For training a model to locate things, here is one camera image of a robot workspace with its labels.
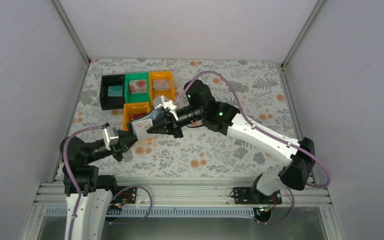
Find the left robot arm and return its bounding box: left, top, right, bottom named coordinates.
left=60, top=127, right=137, bottom=240

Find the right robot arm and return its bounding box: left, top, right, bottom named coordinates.
left=146, top=80, right=315, bottom=196

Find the red VIP card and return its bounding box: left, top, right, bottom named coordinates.
left=129, top=112, right=147, bottom=121

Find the pale card in orange bin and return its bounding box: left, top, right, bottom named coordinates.
left=152, top=79, right=171, bottom=91

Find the red patterned card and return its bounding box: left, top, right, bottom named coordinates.
left=128, top=79, right=148, bottom=94

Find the teal card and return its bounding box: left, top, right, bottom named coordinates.
left=107, top=85, right=124, bottom=97

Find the near orange storage bin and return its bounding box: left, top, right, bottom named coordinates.
left=123, top=102, right=151, bottom=132

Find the orange storage bin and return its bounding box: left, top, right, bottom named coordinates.
left=123, top=102, right=151, bottom=132
left=149, top=71, right=175, bottom=105

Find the black storage bin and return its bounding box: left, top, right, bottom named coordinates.
left=99, top=74, right=126, bottom=111

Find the far orange storage bin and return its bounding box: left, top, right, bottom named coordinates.
left=149, top=71, right=175, bottom=105

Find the green storage bin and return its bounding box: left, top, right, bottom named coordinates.
left=124, top=72, right=150, bottom=103

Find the floral table mat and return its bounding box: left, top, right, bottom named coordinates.
left=70, top=58, right=296, bottom=177

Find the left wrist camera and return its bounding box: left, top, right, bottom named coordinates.
left=102, top=123, right=119, bottom=151

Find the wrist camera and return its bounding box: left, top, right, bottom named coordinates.
left=102, top=123, right=119, bottom=151
left=152, top=95, right=179, bottom=121

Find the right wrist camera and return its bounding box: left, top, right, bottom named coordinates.
left=152, top=95, right=179, bottom=121

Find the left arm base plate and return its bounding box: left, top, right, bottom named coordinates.
left=110, top=186, right=138, bottom=205

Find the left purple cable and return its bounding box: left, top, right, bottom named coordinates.
left=62, top=124, right=110, bottom=240

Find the purple cable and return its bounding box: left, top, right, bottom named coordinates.
left=173, top=70, right=331, bottom=190
left=62, top=124, right=110, bottom=240

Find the aluminium rail frame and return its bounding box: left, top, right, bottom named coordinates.
left=34, top=177, right=333, bottom=208

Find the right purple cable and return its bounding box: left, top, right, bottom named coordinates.
left=173, top=70, right=331, bottom=190

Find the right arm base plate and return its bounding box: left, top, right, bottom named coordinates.
left=229, top=187, right=283, bottom=205

